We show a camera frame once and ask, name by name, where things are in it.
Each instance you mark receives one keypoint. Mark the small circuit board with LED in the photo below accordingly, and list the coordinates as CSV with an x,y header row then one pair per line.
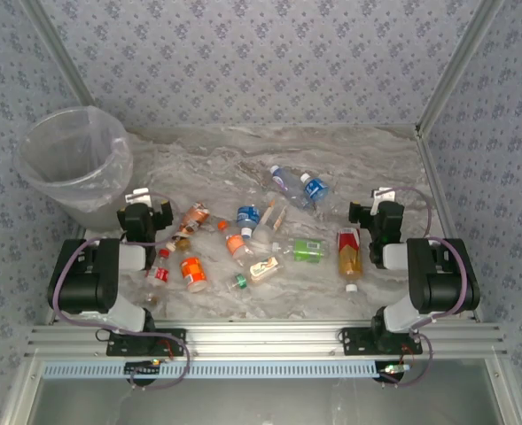
x,y
138,367
391,368

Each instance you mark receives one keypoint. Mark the clear bottle with blue cap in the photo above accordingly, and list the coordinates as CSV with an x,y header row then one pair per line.
x,y
289,186

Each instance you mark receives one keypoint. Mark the clear bottle with orange stripes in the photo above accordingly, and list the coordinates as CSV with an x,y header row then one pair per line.
x,y
269,221

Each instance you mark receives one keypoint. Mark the aluminium frame post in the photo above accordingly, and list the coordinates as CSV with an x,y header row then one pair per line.
x,y
52,44
459,66

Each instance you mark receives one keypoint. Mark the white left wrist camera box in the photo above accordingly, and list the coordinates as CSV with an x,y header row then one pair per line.
x,y
137,197

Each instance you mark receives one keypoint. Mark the grey translucent waste bin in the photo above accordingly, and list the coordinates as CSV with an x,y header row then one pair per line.
x,y
92,214

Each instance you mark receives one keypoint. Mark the aluminium mounting rail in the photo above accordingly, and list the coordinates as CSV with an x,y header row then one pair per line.
x,y
265,338

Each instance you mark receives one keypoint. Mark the bright orange label bottle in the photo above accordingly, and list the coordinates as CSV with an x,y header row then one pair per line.
x,y
192,270

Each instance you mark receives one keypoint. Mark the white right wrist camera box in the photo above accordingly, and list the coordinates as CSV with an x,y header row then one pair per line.
x,y
384,195

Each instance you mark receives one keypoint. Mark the orange cap orange label bottle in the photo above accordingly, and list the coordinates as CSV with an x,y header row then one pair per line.
x,y
234,245

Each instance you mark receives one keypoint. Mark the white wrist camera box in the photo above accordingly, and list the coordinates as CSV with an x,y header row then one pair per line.
x,y
137,197
384,195

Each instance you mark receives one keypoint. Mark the green label plastic bottle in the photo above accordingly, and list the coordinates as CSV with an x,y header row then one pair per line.
x,y
309,250

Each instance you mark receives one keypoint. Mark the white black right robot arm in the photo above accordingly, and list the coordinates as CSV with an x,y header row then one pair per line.
x,y
442,283

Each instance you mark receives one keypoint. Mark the clear plastic bin liner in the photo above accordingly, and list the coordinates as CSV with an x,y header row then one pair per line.
x,y
65,146

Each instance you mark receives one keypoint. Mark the small green cap bottle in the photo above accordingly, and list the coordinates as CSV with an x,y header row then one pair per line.
x,y
241,281

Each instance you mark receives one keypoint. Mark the aluminium side frame bar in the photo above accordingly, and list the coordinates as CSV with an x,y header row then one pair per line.
x,y
426,148

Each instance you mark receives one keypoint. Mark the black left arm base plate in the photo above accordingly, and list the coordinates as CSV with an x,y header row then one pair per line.
x,y
119,348

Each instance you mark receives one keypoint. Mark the copper label plastic bottle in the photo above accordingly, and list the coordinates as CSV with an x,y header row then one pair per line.
x,y
196,215

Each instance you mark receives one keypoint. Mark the red yellow label amber bottle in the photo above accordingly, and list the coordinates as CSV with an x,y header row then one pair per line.
x,y
349,261

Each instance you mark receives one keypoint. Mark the aluminium frame leg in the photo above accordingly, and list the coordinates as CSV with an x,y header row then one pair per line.
x,y
22,389
505,389

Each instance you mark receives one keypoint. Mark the crushed blue label bottle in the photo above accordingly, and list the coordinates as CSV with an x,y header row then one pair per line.
x,y
247,216

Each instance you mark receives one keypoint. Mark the blue label bottle white cap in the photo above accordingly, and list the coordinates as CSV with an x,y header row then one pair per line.
x,y
316,189

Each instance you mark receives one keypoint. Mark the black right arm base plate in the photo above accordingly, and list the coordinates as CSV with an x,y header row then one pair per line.
x,y
353,344

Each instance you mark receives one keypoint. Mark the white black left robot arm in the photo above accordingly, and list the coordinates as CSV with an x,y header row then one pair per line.
x,y
83,279

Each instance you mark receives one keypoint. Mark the beige label plastic bottle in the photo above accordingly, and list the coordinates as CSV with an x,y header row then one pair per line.
x,y
264,268

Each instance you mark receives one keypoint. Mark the red label cola bottle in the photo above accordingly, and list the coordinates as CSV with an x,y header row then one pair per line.
x,y
161,274

